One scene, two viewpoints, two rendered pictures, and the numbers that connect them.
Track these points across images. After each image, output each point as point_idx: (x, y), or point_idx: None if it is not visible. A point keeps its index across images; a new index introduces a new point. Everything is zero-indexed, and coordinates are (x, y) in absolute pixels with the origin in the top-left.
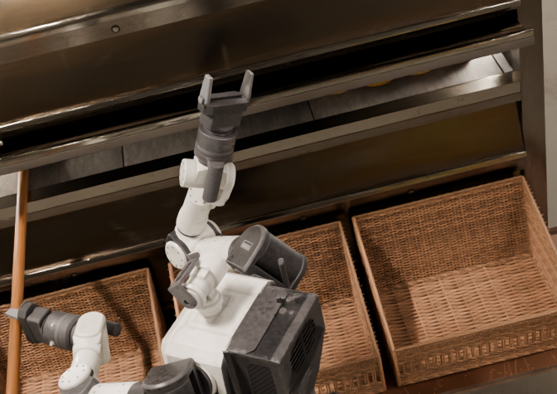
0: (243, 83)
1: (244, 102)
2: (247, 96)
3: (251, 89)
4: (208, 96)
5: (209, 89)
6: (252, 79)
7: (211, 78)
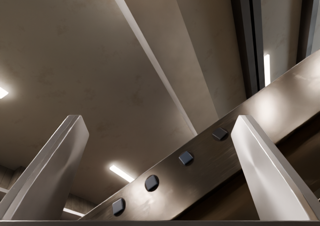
0: (250, 182)
1: (286, 223)
2: (299, 207)
3: (288, 162)
4: (25, 172)
5: (48, 142)
6: (257, 127)
7: (76, 115)
